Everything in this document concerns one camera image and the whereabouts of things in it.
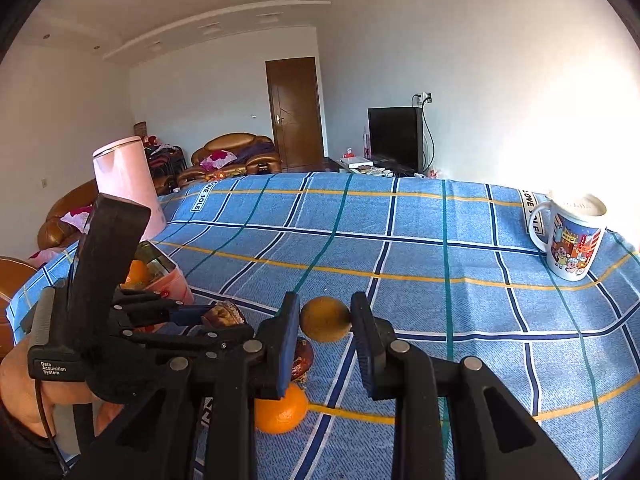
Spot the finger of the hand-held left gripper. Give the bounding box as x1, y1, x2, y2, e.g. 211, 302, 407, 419
114, 286, 213, 328
120, 322, 257, 361

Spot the dark brown pastry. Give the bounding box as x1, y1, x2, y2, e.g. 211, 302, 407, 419
292, 337, 315, 386
202, 301, 246, 329

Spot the pink electric kettle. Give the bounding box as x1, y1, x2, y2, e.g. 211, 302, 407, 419
92, 136, 168, 244

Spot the black television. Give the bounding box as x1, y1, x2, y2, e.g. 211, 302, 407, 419
367, 106, 425, 174

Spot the brown wooden door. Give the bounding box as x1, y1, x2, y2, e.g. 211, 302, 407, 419
265, 56, 325, 171

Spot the brown leather armchair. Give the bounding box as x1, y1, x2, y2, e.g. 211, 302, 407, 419
177, 133, 282, 189

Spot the dark brown pastry back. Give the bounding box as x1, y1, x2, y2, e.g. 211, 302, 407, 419
202, 301, 246, 329

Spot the white purple floral pillow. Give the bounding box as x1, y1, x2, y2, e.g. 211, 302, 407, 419
199, 150, 237, 171
60, 204, 95, 233

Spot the brown leather sofa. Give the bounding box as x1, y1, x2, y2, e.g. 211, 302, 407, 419
37, 178, 101, 252

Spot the blue plaid blanket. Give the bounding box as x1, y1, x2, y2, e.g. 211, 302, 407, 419
7, 172, 640, 480

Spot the pink tin box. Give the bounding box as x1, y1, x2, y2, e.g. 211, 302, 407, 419
120, 241, 196, 307

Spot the orange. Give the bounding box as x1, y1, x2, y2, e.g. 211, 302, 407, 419
122, 259, 152, 290
300, 297, 352, 343
255, 382, 309, 435

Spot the black power cable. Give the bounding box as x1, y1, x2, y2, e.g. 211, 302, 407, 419
419, 95, 437, 174

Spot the white cartoon print mug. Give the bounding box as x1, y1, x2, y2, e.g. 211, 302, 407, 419
528, 192, 609, 282

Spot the dark brown pastry front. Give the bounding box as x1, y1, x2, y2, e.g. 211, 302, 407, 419
292, 337, 315, 386

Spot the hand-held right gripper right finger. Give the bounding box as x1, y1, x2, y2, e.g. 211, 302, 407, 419
350, 291, 582, 480

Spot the person's left forearm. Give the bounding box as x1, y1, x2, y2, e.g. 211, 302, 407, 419
0, 402, 68, 480

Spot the person's left hand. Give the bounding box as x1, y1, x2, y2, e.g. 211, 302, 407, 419
0, 345, 126, 439

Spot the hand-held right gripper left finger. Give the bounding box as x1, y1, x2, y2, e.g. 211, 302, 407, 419
70, 291, 301, 480

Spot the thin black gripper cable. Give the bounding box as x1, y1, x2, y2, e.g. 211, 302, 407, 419
35, 379, 72, 477

